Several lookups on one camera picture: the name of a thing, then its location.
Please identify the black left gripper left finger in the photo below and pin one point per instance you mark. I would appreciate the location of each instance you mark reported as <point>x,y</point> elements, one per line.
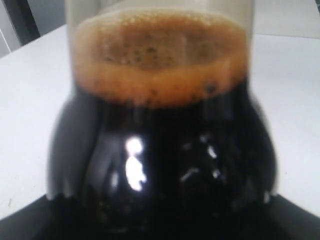
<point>33,222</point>

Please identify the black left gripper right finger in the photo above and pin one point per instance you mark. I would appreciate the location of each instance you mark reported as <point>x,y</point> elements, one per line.
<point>287,221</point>

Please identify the dark soy sauce bottle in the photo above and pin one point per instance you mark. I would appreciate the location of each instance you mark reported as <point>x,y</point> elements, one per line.
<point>160,139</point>

